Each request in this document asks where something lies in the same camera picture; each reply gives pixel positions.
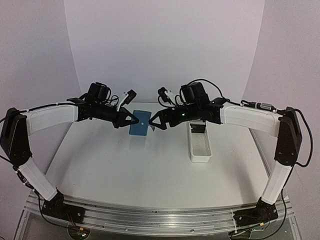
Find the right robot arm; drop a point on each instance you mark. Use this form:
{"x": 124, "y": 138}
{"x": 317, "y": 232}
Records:
{"x": 282, "y": 124}

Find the blue card holder wallet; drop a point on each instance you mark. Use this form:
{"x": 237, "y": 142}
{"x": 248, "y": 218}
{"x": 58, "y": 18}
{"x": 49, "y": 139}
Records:
{"x": 141, "y": 128}

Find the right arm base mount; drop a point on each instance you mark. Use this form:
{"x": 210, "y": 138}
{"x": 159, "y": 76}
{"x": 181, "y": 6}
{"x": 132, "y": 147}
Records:
{"x": 262, "y": 213}

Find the black VIP card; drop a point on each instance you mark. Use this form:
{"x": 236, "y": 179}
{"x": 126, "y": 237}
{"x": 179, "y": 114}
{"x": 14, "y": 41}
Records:
{"x": 197, "y": 127}

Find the white plastic tray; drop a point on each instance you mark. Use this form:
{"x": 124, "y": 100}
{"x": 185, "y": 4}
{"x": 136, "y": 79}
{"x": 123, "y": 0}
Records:
{"x": 199, "y": 145}

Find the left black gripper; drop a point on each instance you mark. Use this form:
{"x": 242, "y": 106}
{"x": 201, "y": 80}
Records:
{"x": 120, "y": 121}

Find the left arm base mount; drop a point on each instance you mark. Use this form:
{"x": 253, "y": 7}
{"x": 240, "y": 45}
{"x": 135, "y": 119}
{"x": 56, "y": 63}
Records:
{"x": 57, "y": 208}

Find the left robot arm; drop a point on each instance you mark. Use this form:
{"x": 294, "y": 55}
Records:
{"x": 19, "y": 125}

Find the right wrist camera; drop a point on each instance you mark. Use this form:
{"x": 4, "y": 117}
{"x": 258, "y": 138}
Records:
{"x": 167, "y": 96}

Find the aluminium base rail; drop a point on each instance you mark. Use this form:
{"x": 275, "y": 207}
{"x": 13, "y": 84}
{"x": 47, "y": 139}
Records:
{"x": 114, "y": 221}

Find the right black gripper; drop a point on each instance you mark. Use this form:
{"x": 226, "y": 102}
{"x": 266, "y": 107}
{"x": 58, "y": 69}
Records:
{"x": 164, "y": 119}

